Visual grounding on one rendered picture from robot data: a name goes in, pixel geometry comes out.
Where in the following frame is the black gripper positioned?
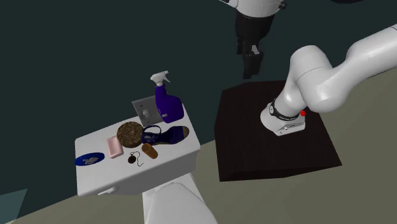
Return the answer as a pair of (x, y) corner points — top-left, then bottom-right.
(234, 11), (275, 80)

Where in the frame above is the black robot stand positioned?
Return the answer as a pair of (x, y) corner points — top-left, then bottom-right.
(214, 80), (343, 183)

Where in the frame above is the blue spray bottle white nozzle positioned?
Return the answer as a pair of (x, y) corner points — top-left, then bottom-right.
(150, 70), (185, 124)

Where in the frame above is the blue sandal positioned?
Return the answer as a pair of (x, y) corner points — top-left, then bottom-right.
(141, 125), (190, 146)

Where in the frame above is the brown cylinder cup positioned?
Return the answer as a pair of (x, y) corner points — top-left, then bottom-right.
(141, 143), (158, 160)

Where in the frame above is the brown ornate round disc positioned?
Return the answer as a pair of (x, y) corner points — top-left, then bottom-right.
(116, 121), (144, 148)

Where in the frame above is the pink soap bar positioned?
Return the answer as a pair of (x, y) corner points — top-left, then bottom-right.
(106, 135), (124, 159)

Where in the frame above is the white toilet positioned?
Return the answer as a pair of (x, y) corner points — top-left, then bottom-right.
(74, 104), (219, 224)

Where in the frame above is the blue plate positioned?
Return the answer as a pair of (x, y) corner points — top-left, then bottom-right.
(74, 151), (106, 167)

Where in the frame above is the grey light switch plate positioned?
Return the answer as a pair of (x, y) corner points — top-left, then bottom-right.
(131, 95), (164, 127)

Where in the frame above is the dark pocket watch with chain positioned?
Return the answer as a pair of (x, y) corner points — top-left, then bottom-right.
(127, 151), (145, 167)

